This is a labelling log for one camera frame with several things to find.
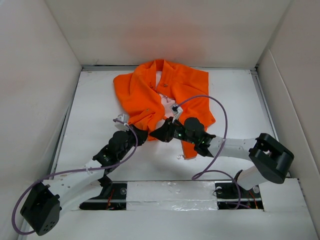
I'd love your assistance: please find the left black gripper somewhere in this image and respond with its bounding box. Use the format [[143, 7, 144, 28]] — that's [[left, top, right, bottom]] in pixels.
[[117, 124, 149, 160]]

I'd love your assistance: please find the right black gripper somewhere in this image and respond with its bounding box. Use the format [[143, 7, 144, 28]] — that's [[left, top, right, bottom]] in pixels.
[[150, 116, 197, 145]]

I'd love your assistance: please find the orange zip jacket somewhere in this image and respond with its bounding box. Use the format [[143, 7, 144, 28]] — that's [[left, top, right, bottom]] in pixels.
[[113, 58, 217, 160]]

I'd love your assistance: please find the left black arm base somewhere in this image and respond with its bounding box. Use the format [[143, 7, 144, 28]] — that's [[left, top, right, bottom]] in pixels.
[[79, 176, 128, 211]]

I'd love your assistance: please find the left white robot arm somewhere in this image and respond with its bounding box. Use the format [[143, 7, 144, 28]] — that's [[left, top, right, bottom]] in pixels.
[[20, 125, 148, 236]]

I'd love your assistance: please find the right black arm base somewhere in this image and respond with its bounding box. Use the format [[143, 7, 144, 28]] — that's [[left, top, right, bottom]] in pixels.
[[212, 182, 264, 210]]

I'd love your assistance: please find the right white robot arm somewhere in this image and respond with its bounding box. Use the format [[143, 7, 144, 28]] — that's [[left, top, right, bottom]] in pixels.
[[150, 117, 294, 197]]

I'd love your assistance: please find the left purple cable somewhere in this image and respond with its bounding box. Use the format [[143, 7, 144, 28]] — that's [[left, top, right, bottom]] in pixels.
[[12, 118, 139, 236]]

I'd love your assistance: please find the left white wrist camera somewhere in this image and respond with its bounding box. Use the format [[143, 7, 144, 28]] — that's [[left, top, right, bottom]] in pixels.
[[113, 113, 130, 131]]

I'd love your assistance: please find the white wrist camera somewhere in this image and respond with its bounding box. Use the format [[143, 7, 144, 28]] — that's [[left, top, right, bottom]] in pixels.
[[170, 103, 183, 123], [113, 113, 130, 131]]

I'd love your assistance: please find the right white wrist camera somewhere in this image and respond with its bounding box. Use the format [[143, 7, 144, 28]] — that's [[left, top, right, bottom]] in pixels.
[[170, 103, 183, 123]]

